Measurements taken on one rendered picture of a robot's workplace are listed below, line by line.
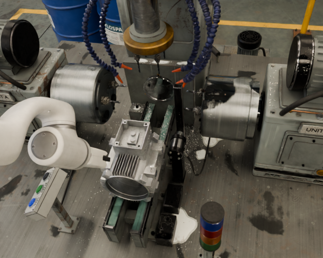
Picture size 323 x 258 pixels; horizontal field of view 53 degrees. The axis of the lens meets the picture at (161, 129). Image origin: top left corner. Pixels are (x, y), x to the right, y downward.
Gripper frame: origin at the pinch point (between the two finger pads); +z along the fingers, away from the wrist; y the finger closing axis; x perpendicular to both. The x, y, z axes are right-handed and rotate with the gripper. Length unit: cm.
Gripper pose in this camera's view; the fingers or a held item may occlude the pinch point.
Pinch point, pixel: (98, 159)
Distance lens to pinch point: 101.1
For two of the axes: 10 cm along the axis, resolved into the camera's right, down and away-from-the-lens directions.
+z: 1.8, 1.9, 9.7
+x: 0.9, -9.8, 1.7
